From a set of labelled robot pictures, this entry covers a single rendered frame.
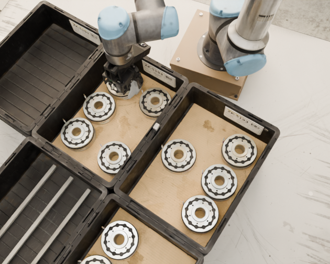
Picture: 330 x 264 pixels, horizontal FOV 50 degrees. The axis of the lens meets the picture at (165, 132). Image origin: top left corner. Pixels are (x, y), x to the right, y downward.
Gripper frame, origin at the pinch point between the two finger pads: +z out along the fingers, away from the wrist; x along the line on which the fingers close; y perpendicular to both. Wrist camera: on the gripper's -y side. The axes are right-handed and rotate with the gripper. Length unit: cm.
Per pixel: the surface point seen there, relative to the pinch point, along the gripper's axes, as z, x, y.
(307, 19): 79, 32, -134
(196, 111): 1.3, 22.0, -4.6
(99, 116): 0.0, -2.2, 14.1
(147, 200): 2.3, 25.1, 27.2
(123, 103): 2.4, 0.8, 5.5
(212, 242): -8, 46, 29
